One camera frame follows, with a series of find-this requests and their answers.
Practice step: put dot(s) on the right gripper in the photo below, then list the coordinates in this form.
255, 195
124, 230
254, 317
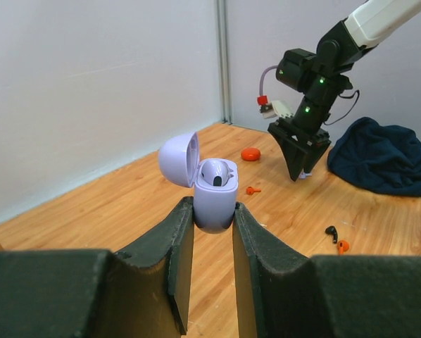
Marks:
292, 140

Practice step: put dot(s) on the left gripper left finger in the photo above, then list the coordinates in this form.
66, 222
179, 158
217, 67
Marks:
141, 290

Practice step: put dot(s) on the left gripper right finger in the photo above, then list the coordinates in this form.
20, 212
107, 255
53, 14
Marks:
282, 293

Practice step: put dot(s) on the purple earbud charging case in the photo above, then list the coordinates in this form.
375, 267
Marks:
180, 163

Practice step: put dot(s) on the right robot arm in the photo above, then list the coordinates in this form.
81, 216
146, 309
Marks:
320, 77

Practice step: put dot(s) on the orange charging case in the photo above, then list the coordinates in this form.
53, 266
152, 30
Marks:
250, 154

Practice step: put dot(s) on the orange earbud upper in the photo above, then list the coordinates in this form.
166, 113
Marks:
252, 190

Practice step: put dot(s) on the orange earbud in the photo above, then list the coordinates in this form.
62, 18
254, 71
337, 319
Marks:
343, 246
252, 190

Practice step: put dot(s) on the orange earbud lower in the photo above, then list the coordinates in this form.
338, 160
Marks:
343, 246

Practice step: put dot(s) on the black earbud right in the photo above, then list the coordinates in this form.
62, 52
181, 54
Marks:
332, 231

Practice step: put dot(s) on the dark blue cloth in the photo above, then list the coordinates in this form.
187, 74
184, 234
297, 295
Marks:
380, 159

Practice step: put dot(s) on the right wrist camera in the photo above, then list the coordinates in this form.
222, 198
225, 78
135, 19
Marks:
277, 109

